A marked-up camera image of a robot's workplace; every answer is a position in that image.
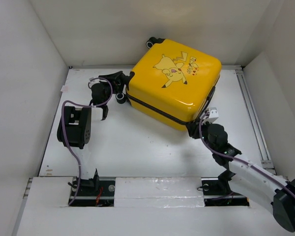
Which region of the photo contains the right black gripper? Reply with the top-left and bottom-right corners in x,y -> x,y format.
185,117 -> 216,152

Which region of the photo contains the small pink paper scrap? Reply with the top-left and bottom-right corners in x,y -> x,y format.
60,85 -> 68,92

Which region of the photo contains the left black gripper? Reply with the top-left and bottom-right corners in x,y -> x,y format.
99,72 -> 125,105

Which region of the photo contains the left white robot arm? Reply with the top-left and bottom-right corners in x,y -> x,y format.
57,71 -> 133,195

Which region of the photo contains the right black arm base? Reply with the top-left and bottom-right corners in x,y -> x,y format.
197,170 -> 250,207

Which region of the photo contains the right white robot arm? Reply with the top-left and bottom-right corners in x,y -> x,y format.
186,118 -> 295,233

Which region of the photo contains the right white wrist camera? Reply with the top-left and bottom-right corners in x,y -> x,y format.
204,107 -> 219,123

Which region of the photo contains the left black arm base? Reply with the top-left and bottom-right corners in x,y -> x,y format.
68,170 -> 116,207

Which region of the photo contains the yellow hard-shell suitcase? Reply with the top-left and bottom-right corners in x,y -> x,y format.
124,37 -> 222,131

